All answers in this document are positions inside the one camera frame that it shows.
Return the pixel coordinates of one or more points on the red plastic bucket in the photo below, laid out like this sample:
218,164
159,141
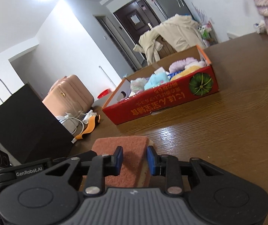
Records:
104,93

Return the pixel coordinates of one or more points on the white tube on table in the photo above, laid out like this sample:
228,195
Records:
88,116

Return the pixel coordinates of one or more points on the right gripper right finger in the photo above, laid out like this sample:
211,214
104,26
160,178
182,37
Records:
172,169

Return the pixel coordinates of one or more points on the small white packet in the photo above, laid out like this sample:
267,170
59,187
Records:
260,27

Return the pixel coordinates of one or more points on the pale green mesh pouf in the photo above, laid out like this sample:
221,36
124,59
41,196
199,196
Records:
138,85

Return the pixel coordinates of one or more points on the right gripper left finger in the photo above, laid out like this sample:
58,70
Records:
95,168

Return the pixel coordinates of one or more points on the black paper shopping bag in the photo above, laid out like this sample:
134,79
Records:
29,131

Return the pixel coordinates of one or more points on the white foam block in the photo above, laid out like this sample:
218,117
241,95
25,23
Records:
160,71

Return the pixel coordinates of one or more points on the red cardboard box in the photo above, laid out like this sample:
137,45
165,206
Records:
196,85

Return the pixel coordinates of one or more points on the pink scrubbing sponge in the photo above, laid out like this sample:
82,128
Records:
134,172

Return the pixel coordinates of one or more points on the chair with cream coat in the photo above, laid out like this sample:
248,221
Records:
180,32

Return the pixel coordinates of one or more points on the dark brown entrance door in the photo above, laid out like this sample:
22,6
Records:
137,17

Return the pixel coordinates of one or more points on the mauve satin scrunchie cloth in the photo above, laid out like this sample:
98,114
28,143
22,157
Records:
124,99

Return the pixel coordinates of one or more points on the yellow plush toy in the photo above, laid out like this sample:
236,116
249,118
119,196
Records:
186,72

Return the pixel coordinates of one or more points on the light blue plush toy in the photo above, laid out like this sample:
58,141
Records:
156,80

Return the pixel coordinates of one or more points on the pink hard-shell suitcase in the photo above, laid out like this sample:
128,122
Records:
69,96

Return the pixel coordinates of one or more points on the blue tissue pack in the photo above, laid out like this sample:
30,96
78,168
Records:
170,76

